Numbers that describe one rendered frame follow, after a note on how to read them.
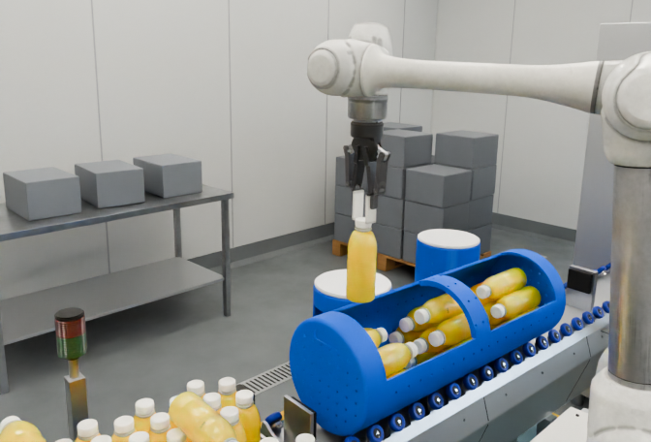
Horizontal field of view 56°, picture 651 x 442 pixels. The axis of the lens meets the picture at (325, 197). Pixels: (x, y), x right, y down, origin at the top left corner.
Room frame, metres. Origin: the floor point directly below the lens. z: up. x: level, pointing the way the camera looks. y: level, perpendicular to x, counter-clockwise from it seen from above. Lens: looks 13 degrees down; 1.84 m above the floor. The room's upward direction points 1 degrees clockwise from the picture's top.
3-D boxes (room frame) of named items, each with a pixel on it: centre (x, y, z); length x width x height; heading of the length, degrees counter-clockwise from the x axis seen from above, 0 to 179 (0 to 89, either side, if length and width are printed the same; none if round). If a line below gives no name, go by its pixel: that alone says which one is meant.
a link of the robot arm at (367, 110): (1.40, -0.09, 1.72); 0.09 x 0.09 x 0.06
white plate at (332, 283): (2.11, -0.10, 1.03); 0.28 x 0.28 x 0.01
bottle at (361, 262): (1.40, -0.09, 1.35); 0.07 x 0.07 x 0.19
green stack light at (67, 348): (1.30, 0.57, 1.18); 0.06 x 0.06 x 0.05
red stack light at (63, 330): (1.30, 0.57, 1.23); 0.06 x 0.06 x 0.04
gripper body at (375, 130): (1.40, -0.09, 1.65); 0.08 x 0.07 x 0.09; 40
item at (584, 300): (2.16, -0.95, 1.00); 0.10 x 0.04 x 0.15; 41
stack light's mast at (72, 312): (1.30, 0.57, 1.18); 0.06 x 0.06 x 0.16
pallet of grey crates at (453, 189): (5.41, -0.78, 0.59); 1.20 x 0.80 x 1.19; 45
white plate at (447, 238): (2.69, -0.56, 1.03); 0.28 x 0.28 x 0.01
